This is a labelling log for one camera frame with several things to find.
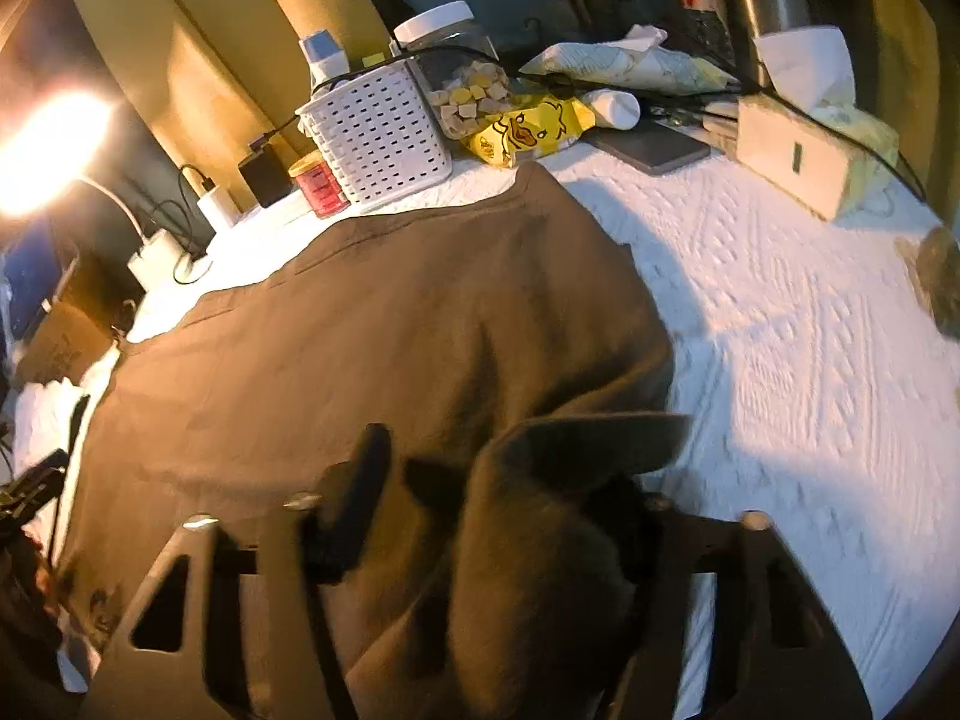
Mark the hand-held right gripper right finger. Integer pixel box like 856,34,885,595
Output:
592,495,872,720

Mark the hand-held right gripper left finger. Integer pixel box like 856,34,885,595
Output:
79,424,393,720

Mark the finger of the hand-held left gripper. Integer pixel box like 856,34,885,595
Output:
0,448,72,535

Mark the brown t-shirt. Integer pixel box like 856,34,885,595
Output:
56,161,695,720

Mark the cardboard box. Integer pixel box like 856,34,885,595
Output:
15,304,121,391

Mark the white desk lamp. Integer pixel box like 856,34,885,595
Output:
0,86,192,293

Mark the white charger plug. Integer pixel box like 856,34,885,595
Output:
196,178,241,232

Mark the red and yellow can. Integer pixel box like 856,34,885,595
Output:
289,150,352,220

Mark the black power adapter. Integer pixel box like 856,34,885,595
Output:
238,133,293,209

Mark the white perforated plastic basket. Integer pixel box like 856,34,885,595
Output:
295,60,455,207

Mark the brown fuzzy object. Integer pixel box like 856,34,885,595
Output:
896,225,960,338

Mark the yellow duck snack bag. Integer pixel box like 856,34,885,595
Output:
459,94,597,166

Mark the grey notebook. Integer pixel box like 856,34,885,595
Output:
583,118,713,177

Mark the white tissue box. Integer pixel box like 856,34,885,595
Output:
736,24,901,222

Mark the clear jar with white lid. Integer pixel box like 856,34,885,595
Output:
392,1,515,140

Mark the white bottle with blue cap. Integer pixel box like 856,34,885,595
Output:
298,28,350,97

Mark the white tube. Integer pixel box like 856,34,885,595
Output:
581,88,642,130

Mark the white patterned snack bag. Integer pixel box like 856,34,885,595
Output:
519,24,740,97

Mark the stainless steel kettle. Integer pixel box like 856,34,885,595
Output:
724,0,815,87

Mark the black looped cable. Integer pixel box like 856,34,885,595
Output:
146,199,215,286

